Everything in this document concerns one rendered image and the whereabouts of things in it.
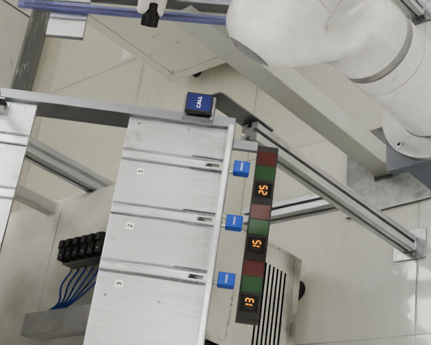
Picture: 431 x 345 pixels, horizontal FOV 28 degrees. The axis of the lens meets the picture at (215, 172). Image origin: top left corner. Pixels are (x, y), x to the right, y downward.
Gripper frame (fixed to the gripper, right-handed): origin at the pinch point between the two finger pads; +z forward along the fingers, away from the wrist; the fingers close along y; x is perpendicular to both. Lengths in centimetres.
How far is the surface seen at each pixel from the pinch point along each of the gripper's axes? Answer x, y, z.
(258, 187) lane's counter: 25.1, 28.0, 8.6
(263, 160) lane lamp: 25.5, 22.3, 8.3
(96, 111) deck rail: -7.0, 15.9, 12.3
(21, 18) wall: -52, -132, 190
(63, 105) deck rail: -13.4, 15.7, 12.6
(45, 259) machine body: -14, 27, 65
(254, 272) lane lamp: 26, 45, 9
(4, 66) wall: -54, -106, 191
